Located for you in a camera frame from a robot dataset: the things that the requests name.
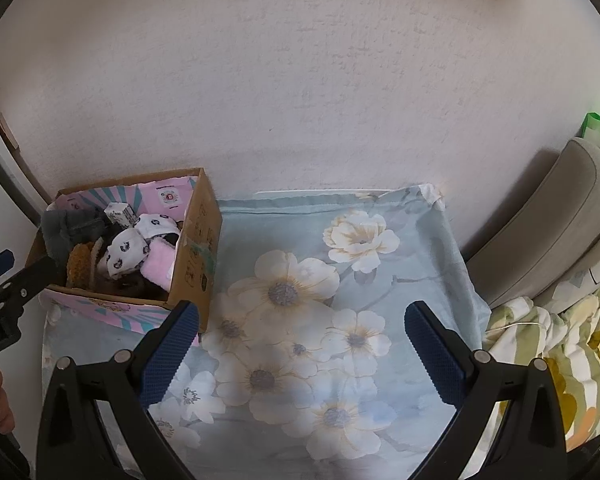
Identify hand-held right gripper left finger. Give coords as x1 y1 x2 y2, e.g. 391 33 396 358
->
35 300 201 480

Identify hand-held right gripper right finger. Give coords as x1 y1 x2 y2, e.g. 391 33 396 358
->
404 301 568 480

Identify brown fuzzy sock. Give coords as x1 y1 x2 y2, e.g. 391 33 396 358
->
66 240 106 288

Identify grey fluffy socks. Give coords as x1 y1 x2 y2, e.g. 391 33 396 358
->
41 207 112 266

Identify dark brown hair tie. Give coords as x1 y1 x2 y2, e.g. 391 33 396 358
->
92 272 168 301

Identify pink fluffy sock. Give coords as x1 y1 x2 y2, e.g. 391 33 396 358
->
142 240 178 291

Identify small white tape roll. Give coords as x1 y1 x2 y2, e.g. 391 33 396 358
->
103 202 140 228

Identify cardboard box with pink lining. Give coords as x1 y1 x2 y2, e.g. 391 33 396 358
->
25 167 224 346

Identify person's left hand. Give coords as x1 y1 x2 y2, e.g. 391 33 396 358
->
0 362 16 436

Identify pale blue floral cloth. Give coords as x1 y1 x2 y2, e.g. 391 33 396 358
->
40 183 493 480

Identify beige door latch plate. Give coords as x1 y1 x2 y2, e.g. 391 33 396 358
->
0 112 21 151

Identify beige sofa cushion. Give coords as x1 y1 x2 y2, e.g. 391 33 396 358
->
465 137 600 306

